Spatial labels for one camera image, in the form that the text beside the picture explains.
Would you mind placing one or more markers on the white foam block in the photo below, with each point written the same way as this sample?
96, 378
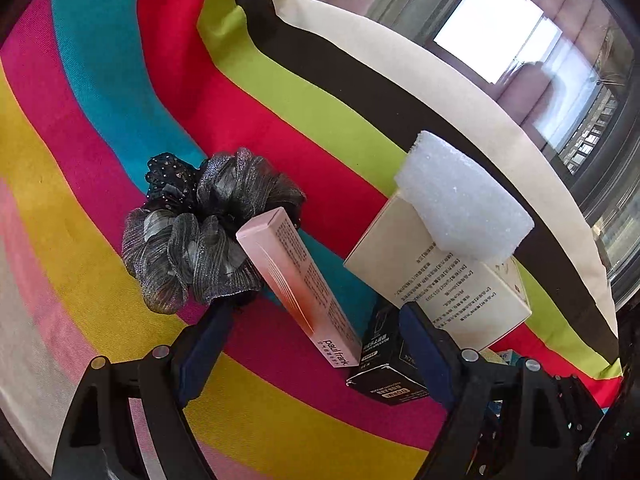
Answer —
460, 195

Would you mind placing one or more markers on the striped desktop cloth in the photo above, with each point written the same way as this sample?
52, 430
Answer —
100, 85

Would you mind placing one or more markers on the black dotted scrunchie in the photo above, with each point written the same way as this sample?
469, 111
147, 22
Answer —
170, 175

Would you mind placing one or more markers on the black printed box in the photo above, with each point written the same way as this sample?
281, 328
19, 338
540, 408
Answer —
385, 365

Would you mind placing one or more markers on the pink long box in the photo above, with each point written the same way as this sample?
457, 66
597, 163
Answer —
300, 285

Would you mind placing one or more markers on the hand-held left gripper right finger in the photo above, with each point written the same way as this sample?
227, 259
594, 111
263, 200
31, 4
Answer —
425, 355

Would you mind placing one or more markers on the grey shiny scrunchie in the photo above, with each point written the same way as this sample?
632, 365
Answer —
200, 240

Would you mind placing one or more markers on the cream printed box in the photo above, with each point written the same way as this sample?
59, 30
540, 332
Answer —
400, 255

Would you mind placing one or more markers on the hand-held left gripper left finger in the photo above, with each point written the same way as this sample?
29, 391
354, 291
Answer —
205, 355

